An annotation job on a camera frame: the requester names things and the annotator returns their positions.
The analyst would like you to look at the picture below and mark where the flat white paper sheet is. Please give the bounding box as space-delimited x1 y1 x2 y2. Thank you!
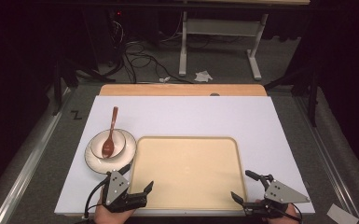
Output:
325 203 359 224

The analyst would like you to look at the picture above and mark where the wooden table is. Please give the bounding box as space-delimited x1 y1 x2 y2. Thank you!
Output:
99 83 269 97

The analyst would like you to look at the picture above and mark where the white bowl with dark rim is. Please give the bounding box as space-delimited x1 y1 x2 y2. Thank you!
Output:
90 128 128 161

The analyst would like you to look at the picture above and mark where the white plate with dark rim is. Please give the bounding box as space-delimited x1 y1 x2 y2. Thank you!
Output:
84 129 137 175

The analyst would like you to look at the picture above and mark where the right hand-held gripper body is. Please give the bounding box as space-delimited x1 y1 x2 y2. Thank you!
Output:
242 174 311 219

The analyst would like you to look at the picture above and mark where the large crumpled white paper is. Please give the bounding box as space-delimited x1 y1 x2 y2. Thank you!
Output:
194 70 214 83

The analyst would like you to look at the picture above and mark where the aluminium floor rail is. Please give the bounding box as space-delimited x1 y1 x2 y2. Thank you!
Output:
0 88 73 224
293 95 359 224

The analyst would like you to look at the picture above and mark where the beige plastic tray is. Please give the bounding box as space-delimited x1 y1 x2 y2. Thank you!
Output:
128 135 249 212

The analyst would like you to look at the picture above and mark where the person's left hand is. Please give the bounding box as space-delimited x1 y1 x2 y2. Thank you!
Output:
93 186 137 224

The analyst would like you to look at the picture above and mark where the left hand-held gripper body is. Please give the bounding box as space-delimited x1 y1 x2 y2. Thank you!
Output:
102 170 149 214

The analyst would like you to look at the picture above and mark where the person's right hand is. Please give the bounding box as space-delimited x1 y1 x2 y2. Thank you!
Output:
255 199 301 224

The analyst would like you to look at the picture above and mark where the black metal stand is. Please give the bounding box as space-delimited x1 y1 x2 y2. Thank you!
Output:
263 60 322 128

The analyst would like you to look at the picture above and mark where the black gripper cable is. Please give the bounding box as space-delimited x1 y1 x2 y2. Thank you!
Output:
82 176 111 220
271 202 303 223

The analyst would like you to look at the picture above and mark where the brown wooden spoon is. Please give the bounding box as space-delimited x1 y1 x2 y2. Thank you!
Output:
101 105 119 160

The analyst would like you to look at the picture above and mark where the white metal desk frame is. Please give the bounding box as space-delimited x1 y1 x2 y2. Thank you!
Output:
178 10 270 81

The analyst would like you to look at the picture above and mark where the white board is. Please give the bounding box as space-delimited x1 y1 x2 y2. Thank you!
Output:
53 95 316 217

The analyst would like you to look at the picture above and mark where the tangle of black floor cables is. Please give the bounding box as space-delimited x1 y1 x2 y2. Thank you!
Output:
104 12 194 85

